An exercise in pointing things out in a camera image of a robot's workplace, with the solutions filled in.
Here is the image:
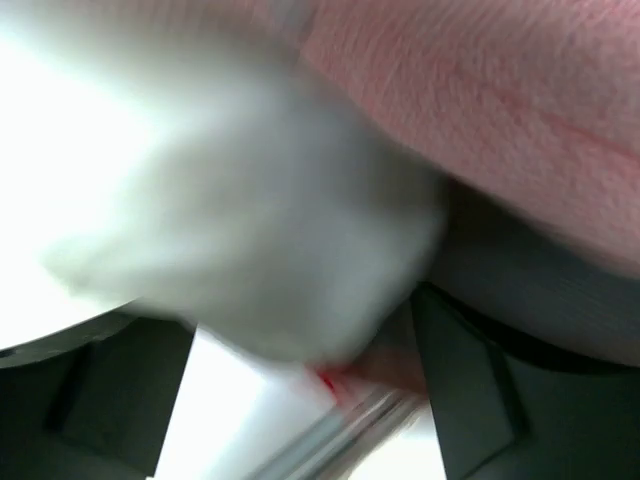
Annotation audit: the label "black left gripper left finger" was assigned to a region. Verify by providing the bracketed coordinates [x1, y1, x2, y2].
[1, 313, 194, 479]

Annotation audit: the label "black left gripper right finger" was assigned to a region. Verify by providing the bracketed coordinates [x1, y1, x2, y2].
[411, 285, 639, 480]

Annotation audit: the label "white pillow with yellow edge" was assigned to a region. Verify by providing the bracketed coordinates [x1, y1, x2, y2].
[1, 1, 447, 365]

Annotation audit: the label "red and pink patterned pillowcase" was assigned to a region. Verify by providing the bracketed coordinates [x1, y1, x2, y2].
[301, 1, 639, 366]

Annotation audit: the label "aluminium table edge rail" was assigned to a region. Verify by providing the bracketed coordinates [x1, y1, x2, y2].
[251, 389, 427, 480]

